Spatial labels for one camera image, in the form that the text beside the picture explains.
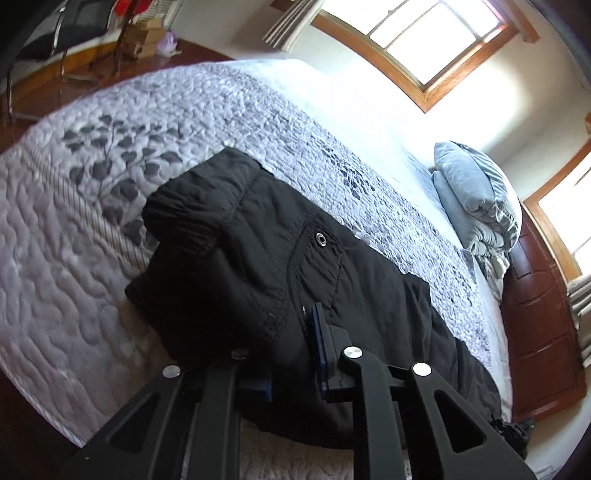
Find dark wooden headboard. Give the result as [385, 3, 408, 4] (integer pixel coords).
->
[501, 208, 588, 422]

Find pale purple plastic container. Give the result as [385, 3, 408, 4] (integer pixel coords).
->
[157, 30, 182, 57]

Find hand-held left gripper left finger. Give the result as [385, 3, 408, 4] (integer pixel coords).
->
[60, 349, 274, 480]

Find cardboard box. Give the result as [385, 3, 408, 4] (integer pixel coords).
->
[121, 39, 161, 60]
[133, 17, 165, 43]

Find white striped curtain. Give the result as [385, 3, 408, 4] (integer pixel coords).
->
[262, 0, 327, 52]
[566, 276, 591, 366]

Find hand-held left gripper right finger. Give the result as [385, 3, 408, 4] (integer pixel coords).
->
[306, 302, 537, 480]

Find wide wooden-framed window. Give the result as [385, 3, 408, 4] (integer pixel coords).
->
[272, 0, 540, 112]

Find narrow wooden-framed window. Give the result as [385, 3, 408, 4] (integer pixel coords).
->
[523, 138, 591, 288]

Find black pants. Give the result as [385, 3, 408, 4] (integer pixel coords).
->
[126, 147, 529, 457]

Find black metal-framed chair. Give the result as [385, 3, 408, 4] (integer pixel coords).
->
[7, 0, 117, 121]

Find grey quilted leaf-print bedspread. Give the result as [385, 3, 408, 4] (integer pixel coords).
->
[0, 60, 499, 480]

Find wooden coat rack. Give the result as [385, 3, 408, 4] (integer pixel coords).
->
[112, 16, 136, 75]

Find white wire rack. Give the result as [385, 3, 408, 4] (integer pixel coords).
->
[136, 0, 175, 25]

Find red hanging bag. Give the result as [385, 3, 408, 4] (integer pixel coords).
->
[115, 0, 154, 17]

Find folded grey-blue duvet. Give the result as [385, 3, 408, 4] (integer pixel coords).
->
[431, 141, 523, 259]

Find light blue bed sheet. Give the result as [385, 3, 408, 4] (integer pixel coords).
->
[231, 58, 515, 416]

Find crumpled grey blanket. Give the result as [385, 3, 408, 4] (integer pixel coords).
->
[462, 244, 511, 302]

